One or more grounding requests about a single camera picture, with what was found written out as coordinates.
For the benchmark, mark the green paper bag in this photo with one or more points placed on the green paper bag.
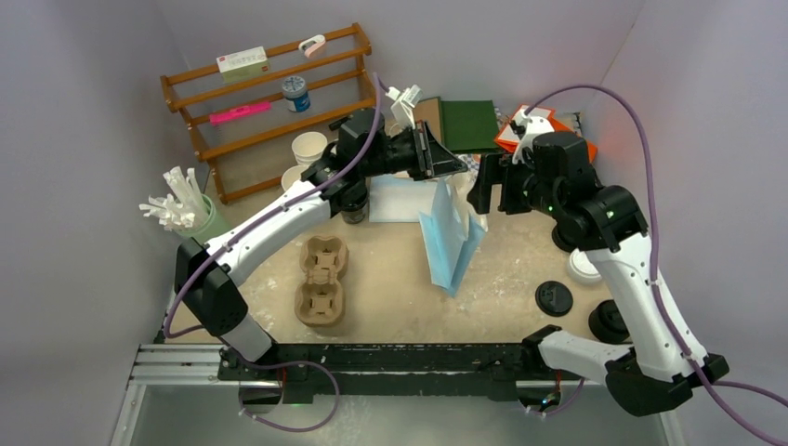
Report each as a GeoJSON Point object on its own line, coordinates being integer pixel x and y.
{"type": "Point", "coordinates": [461, 126]}

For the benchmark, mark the white cup lid stack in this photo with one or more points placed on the white cup lid stack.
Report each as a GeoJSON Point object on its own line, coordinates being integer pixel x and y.
{"type": "Point", "coordinates": [581, 269]}

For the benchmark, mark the white pink clip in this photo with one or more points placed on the white pink clip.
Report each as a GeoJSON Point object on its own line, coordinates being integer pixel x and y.
{"type": "Point", "coordinates": [313, 47]}

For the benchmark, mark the black paper coffee cup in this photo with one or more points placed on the black paper coffee cup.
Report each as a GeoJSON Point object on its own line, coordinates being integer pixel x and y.
{"type": "Point", "coordinates": [356, 211]}

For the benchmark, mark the orange paper bag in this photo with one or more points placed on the orange paper bag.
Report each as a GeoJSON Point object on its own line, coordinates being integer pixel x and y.
{"type": "Point", "coordinates": [559, 121]}

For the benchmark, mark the white wrapped straws bundle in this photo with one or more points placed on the white wrapped straws bundle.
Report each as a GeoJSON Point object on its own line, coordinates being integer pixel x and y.
{"type": "Point", "coordinates": [184, 207]}

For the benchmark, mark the brown pulp cup carrier stack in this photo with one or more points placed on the brown pulp cup carrier stack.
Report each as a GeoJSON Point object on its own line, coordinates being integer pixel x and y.
{"type": "Point", "coordinates": [320, 300]}

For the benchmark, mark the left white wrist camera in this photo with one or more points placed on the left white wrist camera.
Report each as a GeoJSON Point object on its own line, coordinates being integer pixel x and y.
{"type": "Point", "coordinates": [403, 104]}

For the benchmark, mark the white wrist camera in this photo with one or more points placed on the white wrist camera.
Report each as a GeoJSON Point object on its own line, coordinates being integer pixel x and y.
{"type": "Point", "coordinates": [527, 127]}
{"type": "Point", "coordinates": [403, 104]}

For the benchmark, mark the back left paper cup stack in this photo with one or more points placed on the back left paper cup stack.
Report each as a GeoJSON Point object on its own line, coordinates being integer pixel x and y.
{"type": "Point", "coordinates": [308, 147]}

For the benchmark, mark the light blue paper bag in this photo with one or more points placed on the light blue paper bag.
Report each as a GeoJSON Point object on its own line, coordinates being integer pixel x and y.
{"type": "Point", "coordinates": [452, 231]}

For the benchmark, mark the checkered patterned paper bag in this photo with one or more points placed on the checkered patterned paper bag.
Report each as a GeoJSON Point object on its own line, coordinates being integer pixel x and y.
{"type": "Point", "coordinates": [473, 164]}

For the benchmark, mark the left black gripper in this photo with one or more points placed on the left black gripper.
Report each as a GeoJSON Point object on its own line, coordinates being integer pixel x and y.
{"type": "Point", "coordinates": [430, 157]}

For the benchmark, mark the black cup lid stack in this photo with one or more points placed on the black cup lid stack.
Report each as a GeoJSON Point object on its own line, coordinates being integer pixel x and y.
{"type": "Point", "coordinates": [606, 323]}

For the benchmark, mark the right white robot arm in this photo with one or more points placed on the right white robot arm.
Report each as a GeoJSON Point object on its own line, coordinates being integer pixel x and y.
{"type": "Point", "coordinates": [663, 362]}

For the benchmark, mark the wooden shelf rack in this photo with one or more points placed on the wooden shelf rack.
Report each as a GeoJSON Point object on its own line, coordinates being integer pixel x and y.
{"type": "Point", "coordinates": [249, 155]}

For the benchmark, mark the blue white jar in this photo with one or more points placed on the blue white jar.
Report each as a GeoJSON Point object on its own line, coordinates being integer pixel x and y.
{"type": "Point", "coordinates": [296, 93]}

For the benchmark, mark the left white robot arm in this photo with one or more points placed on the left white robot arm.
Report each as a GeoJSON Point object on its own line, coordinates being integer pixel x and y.
{"type": "Point", "coordinates": [208, 275]}

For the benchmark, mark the pink highlighter marker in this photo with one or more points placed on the pink highlighter marker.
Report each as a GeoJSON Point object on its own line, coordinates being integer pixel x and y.
{"type": "Point", "coordinates": [222, 117]}

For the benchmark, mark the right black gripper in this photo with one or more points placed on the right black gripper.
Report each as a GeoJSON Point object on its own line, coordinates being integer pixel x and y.
{"type": "Point", "coordinates": [497, 169]}

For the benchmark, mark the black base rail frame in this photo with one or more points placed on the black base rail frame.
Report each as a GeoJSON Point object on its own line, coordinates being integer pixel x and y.
{"type": "Point", "coordinates": [497, 371]}

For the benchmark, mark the white green box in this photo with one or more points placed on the white green box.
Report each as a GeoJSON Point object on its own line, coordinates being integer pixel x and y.
{"type": "Point", "coordinates": [243, 65]}

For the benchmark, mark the green straw holder cup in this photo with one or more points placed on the green straw holder cup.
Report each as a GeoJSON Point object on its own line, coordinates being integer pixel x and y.
{"type": "Point", "coordinates": [215, 225]}

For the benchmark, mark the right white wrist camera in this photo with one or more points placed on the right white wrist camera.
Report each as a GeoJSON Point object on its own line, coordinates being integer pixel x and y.
{"type": "Point", "coordinates": [527, 127]}

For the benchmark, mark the black coffee cup lid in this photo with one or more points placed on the black coffee cup lid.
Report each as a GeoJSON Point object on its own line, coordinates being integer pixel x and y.
{"type": "Point", "coordinates": [554, 298]}

